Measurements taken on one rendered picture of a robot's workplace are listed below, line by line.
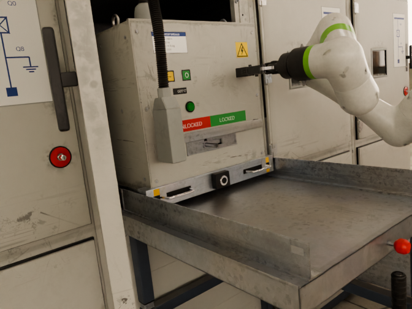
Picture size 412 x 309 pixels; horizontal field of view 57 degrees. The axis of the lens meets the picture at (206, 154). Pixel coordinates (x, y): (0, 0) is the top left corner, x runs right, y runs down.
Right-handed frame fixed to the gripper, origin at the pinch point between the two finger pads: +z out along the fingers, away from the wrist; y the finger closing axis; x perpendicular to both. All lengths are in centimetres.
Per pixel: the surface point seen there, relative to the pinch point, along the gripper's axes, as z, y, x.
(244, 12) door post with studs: 15.8, 18.7, 22.8
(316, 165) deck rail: -16.0, 13.4, -32.9
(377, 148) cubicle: 13, 115, -48
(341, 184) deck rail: -26.1, 11.9, -37.9
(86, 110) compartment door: -41, -72, -5
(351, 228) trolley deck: -46, -17, -38
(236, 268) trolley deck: -37, -45, -39
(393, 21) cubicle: 13, 137, 22
